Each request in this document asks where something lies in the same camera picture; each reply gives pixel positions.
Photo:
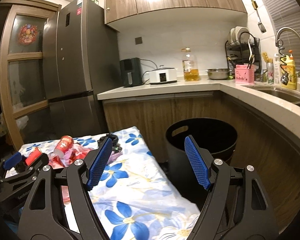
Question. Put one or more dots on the stainless steel bowl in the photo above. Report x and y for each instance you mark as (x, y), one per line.
(218, 74)

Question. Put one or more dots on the dark grey refrigerator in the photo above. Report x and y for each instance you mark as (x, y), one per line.
(80, 61)

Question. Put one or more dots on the black plastic bag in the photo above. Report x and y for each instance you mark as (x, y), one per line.
(116, 148)

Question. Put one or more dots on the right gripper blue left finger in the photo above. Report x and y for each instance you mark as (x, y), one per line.
(96, 161)

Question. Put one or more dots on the green white beer can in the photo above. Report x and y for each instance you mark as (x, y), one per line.
(270, 73)

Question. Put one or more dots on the blue floral tablecloth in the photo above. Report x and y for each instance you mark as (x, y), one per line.
(134, 198)

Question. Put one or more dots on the white rice cooker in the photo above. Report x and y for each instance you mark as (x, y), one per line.
(163, 75)

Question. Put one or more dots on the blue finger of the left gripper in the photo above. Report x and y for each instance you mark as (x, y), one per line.
(12, 161)
(33, 156)

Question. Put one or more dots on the hanging metal spatula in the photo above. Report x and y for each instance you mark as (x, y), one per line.
(260, 24)

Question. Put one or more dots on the black dish rack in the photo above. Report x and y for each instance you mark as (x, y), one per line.
(239, 46)

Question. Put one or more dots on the cooking oil bottle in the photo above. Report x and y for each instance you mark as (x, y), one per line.
(190, 68)

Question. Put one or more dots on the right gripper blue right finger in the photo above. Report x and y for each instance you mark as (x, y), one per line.
(200, 160)

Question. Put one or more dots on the black trash bin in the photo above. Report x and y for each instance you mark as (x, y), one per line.
(217, 136)

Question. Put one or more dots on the red wrapper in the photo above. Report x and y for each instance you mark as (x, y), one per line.
(76, 152)

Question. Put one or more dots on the white bottle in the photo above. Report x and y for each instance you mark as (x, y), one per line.
(277, 70)

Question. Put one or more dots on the black air fryer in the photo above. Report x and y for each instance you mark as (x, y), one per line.
(131, 74)

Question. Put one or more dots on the wooden glass door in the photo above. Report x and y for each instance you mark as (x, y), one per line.
(22, 94)

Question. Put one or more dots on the red paper cup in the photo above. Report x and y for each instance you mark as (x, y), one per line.
(66, 142)

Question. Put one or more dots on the wooden lower cabinet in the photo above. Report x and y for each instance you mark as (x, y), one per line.
(262, 142)

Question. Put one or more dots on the pink utensil holder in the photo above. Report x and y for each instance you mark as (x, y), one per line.
(244, 75)

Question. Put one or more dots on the window blinds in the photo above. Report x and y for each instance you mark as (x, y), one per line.
(286, 13)

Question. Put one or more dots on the yellow detergent bottle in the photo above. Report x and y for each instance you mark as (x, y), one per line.
(288, 78)

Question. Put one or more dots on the stainless steel sink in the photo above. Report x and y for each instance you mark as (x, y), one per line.
(291, 96)

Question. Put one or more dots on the wall power socket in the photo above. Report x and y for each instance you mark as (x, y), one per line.
(138, 40)

